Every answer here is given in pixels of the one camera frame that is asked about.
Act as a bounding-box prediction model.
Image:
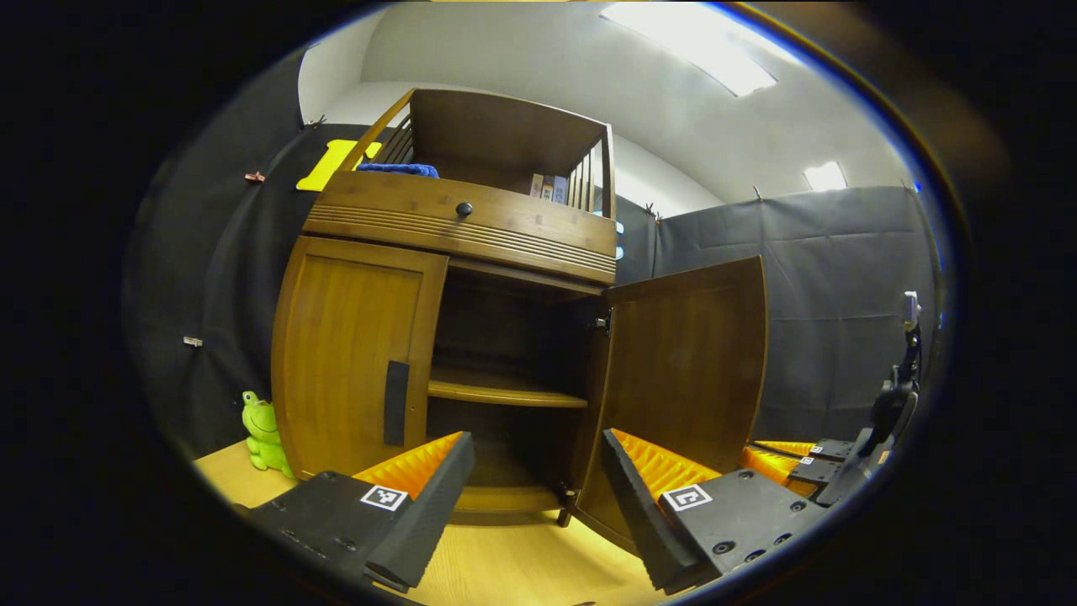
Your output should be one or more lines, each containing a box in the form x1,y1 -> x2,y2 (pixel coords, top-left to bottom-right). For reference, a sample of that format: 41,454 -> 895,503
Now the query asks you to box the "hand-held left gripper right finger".
598,428 -> 830,597

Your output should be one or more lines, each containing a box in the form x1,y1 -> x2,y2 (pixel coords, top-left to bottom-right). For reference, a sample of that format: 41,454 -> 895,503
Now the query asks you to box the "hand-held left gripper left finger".
248,432 -> 476,594

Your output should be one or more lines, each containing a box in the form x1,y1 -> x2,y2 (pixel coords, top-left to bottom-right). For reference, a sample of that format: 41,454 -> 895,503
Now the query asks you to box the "wooden cabinet door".
575,256 -> 768,555
271,236 -> 449,481

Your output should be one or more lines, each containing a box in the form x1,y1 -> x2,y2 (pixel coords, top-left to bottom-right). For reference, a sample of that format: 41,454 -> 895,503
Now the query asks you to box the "wooden double-door shoe cabinet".
271,88 -> 619,527

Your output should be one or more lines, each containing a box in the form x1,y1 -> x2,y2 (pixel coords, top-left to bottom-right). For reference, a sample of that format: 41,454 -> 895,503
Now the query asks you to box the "wooden inner cabinet shelf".
427,368 -> 588,409

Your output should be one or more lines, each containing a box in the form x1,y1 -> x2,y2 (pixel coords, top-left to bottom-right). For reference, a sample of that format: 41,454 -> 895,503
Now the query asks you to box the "black backdrop cloth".
126,50 -> 371,460
614,185 -> 939,443

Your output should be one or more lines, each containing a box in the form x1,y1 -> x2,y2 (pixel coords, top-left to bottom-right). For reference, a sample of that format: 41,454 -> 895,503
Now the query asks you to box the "green frog plush toy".
241,390 -> 295,481

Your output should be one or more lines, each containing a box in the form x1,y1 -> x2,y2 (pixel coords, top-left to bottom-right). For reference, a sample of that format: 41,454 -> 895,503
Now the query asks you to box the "wooden drawer with black knob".
305,171 -> 619,270

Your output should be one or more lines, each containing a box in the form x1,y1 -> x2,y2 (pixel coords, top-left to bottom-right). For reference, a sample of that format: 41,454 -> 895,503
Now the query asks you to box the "blue folded cloth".
357,162 -> 440,178

